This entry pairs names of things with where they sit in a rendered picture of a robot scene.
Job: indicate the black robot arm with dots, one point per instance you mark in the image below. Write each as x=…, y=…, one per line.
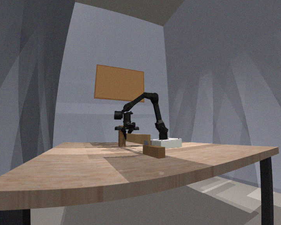
x=154, y=99

